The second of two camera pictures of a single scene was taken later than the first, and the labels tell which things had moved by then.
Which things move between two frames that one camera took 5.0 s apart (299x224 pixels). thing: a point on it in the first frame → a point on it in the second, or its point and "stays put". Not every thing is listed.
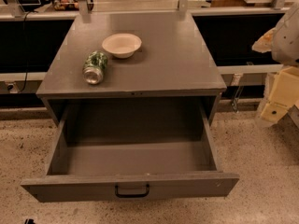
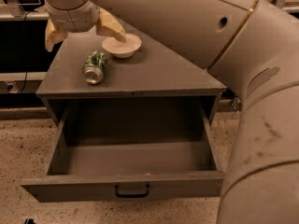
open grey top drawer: (132, 149) stays put
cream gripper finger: (265, 43) → (107, 25)
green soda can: (93, 67) stays put
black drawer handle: (132, 195) stays put
